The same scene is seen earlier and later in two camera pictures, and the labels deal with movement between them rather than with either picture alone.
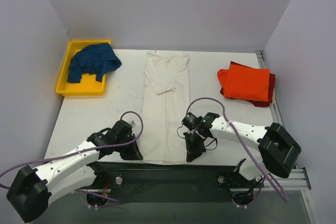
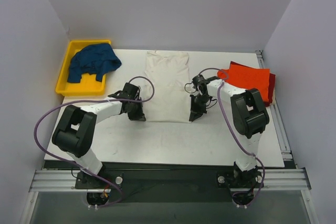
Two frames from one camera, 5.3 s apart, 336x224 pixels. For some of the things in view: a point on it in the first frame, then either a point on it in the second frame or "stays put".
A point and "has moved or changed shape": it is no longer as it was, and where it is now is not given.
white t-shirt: (166, 112) has moved or changed shape
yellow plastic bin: (88, 85) stays put
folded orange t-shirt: (243, 82) stays put
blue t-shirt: (96, 59) stays put
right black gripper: (193, 140) to (198, 106)
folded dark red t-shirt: (261, 103) stays put
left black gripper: (132, 150) to (135, 111)
